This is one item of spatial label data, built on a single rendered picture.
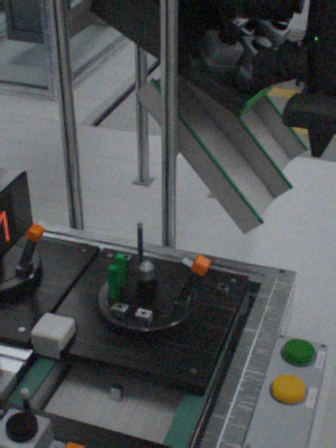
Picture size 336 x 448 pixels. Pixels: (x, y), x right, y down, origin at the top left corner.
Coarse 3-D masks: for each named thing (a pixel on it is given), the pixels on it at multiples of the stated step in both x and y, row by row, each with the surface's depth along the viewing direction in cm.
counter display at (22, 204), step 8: (16, 176) 77; (24, 176) 77; (16, 184) 76; (24, 184) 78; (0, 192) 74; (8, 192) 75; (16, 192) 76; (24, 192) 78; (0, 200) 73; (16, 200) 77; (24, 200) 78; (16, 208) 77; (24, 208) 79; (16, 216) 77; (24, 216) 79; (16, 224) 78; (24, 224) 79; (32, 224) 81; (24, 232) 80; (16, 240) 78; (8, 248) 77; (0, 256) 76
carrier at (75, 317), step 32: (96, 288) 104; (128, 288) 101; (160, 288) 101; (64, 320) 95; (96, 320) 98; (128, 320) 95; (160, 320) 95; (192, 320) 98; (224, 320) 98; (64, 352) 93; (96, 352) 93; (128, 352) 93; (160, 352) 93; (192, 352) 93; (160, 384) 90; (192, 384) 88
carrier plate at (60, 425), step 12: (0, 408) 85; (12, 408) 85; (0, 420) 83; (60, 420) 83; (72, 420) 83; (60, 432) 81; (72, 432) 81; (84, 432) 81; (96, 432) 81; (108, 432) 81; (120, 432) 81; (84, 444) 80; (96, 444) 80; (108, 444) 80; (120, 444) 80; (132, 444) 80; (144, 444) 80; (156, 444) 80
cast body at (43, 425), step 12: (12, 420) 67; (24, 420) 67; (36, 420) 67; (48, 420) 68; (0, 432) 67; (12, 432) 66; (24, 432) 66; (36, 432) 67; (48, 432) 68; (0, 444) 66; (12, 444) 66; (24, 444) 66; (36, 444) 66; (48, 444) 69; (60, 444) 69
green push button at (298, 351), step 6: (288, 342) 94; (294, 342) 94; (300, 342) 94; (306, 342) 94; (288, 348) 93; (294, 348) 93; (300, 348) 93; (306, 348) 93; (312, 348) 93; (288, 354) 92; (294, 354) 92; (300, 354) 92; (306, 354) 92; (312, 354) 92; (294, 360) 92; (300, 360) 92; (306, 360) 92
